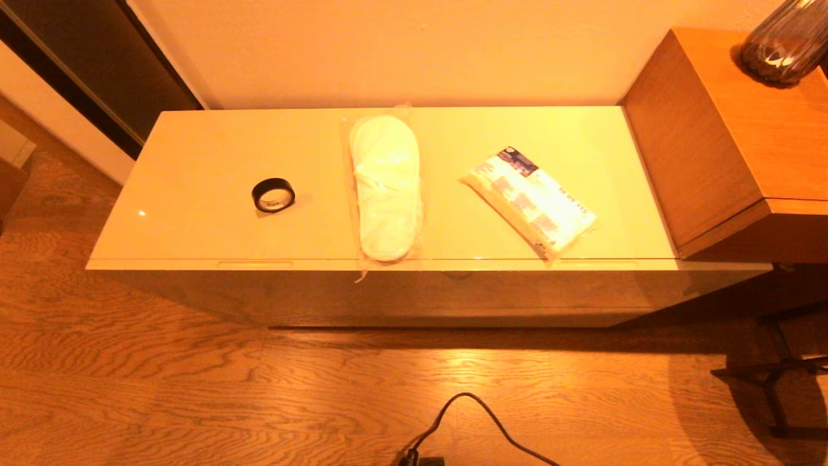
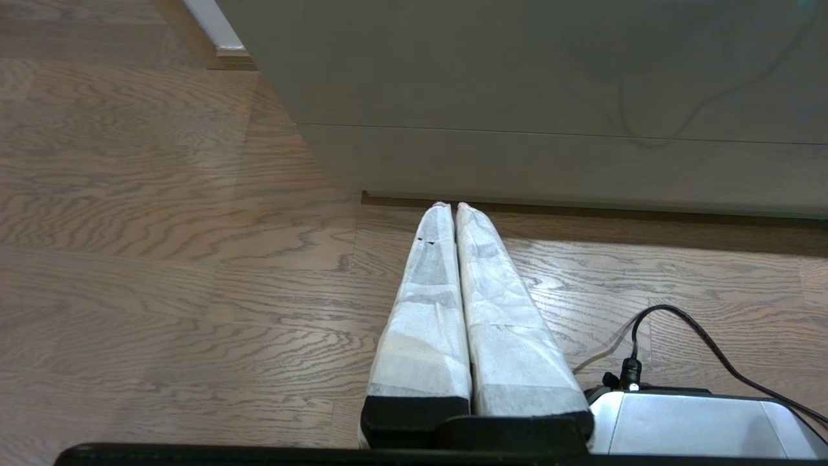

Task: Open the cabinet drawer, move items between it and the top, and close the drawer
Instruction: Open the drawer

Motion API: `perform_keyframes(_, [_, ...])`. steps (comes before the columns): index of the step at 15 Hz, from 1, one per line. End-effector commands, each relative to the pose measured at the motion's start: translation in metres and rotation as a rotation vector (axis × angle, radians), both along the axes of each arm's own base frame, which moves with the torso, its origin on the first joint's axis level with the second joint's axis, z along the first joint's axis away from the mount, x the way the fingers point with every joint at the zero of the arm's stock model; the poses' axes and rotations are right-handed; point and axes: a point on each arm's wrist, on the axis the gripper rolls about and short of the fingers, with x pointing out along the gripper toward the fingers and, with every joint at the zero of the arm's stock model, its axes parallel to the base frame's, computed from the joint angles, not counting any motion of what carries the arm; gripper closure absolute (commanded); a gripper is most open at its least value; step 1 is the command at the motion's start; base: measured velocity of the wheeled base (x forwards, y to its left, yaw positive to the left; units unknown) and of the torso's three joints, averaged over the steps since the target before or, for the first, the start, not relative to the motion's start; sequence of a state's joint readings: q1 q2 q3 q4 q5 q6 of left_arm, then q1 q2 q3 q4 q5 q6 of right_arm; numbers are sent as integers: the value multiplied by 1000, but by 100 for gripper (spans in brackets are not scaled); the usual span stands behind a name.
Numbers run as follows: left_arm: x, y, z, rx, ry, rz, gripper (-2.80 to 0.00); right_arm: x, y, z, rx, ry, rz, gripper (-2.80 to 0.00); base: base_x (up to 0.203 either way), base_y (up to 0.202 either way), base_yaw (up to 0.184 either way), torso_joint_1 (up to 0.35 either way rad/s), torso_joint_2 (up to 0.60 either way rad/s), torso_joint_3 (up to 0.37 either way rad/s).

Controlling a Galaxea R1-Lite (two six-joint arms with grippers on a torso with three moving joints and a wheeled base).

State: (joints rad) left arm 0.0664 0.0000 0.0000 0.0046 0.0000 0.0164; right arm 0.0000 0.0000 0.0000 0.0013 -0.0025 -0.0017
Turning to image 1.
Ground glossy white low cabinet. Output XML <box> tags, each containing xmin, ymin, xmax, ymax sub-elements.
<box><xmin>86</xmin><ymin>105</ymin><xmax>774</xmax><ymax>329</ymax></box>

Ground black tape roll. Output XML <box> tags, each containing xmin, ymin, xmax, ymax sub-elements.
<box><xmin>251</xmin><ymin>177</ymin><xmax>296</xmax><ymax>214</ymax></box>

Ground black floor cable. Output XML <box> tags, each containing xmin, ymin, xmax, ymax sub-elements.
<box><xmin>398</xmin><ymin>392</ymin><xmax>562</xmax><ymax>466</ymax></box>

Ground brown wooden side cabinet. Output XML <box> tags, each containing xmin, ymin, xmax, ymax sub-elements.
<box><xmin>620</xmin><ymin>27</ymin><xmax>828</xmax><ymax>263</ymax></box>

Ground dark ribbed glass vase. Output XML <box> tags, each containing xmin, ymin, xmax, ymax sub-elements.
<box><xmin>739</xmin><ymin>0</ymin><xmax>828</xmax><ymax>88</ymax></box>

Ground black metal stand legs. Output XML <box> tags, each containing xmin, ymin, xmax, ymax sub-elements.
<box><xmin>710</xmin><ymin>309</ymin><xmax>828</xmax><ymax>441</ymax></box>

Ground white slippers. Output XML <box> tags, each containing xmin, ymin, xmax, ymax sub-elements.
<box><xmin>341</xmin><ymin>104</ymin><xmax>429</xmax><ymax>283</ymax></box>

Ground dark door panel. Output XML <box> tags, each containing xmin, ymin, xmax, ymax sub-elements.
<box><xmin>0</xmin><ymin>0</ymin><xmax>204</xmax><ymax>161</ymax></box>

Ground brown wooden furniture piece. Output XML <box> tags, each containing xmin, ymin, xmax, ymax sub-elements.
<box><xmin>0</xmin><ymin>159</ymin><xmax>30</xmax><ymax>221</ymax></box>

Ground printed white tissue packet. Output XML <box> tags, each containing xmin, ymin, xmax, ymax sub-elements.
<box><xmin>459</xmin><ymin>146</ymin><xmax>598</xmax><ymax>261</ymax></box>

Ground white cabinet drawer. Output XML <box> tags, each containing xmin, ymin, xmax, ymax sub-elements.
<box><xmin>86</xmin><ymin>259</ymin><xmax>774</xmax><ymax>329</ymax></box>

